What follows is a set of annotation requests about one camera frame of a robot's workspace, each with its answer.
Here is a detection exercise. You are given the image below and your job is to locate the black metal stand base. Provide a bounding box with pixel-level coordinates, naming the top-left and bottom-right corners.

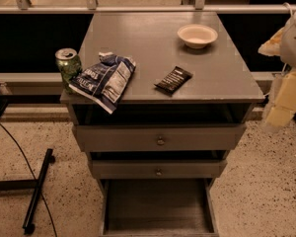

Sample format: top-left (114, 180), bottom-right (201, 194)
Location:
top-left (0, 149), bottom-right (55, 235)

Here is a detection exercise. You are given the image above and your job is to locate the green soda can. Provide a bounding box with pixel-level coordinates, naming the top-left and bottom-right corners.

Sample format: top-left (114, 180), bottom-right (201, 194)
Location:
top-left (55, 48), bottom-right (82, 94)

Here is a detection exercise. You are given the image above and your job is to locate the middle grey drawer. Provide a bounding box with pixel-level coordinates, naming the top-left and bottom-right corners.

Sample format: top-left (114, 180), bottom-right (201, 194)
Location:
top-left (89, 160), bottom-right (227, 180)

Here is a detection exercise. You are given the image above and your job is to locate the black chocolate bar wrapper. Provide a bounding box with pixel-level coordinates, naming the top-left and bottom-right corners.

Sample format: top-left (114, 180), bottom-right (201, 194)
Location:
top-left (156, 66), bottom-right (192, 95)

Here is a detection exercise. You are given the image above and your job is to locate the grey drawer cabinet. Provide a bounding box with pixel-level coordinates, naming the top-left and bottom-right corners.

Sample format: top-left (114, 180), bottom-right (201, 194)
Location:
top-left (59, 11), bottom-right (266, 237)

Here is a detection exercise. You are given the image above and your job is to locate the white hanging cable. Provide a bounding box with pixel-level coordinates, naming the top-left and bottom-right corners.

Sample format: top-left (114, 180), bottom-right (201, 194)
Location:
top-left (281, 1), bottom-right (295, 22)

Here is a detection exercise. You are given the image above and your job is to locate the top grey drawer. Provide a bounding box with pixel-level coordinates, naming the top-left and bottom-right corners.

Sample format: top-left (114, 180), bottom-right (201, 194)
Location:
top-left (73, 124), bottom-right (246, 152)

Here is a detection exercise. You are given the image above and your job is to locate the bottom open grey drawer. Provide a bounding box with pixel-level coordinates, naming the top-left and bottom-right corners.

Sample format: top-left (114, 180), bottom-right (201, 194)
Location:
top-left (99, 179), bottom-right (219, 237)

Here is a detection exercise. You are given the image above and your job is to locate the blue white chip bag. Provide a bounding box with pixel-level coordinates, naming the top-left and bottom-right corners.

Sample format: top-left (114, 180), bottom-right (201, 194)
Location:
top-left (69, 52), bottom-right (136, 115)

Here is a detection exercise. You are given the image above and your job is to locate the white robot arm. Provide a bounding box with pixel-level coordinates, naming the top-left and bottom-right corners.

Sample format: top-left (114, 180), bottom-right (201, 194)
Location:
top-left (258, 3), bottom-right (296, 129)

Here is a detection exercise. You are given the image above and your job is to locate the black floor cable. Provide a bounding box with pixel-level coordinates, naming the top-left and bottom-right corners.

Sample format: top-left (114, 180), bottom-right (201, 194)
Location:
top-left (0, 119), bottom-right (59, 237)

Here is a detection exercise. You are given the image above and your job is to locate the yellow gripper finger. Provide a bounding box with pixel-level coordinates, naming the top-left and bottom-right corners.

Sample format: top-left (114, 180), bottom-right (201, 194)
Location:
top-left (265, 68), bottom-right (296, 127)
top-left (258, 29), bottom-right (283, 56)

